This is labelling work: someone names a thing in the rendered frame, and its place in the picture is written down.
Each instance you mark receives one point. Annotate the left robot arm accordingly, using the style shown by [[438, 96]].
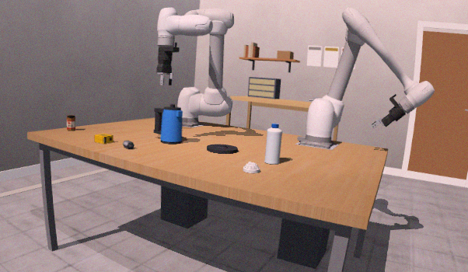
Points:
[[321, 115]]

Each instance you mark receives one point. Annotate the white bottle with blue cap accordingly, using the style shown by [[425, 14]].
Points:
[[273, 145]]

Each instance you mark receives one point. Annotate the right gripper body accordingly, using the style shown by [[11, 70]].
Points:
[[166, 44]]

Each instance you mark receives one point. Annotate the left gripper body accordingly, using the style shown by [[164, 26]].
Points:
[[398, 111]]

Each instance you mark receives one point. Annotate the small spice jar with dark lid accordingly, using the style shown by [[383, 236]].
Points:
[[71, 122]]

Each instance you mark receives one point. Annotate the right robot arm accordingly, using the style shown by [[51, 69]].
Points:
[[214, 102]]

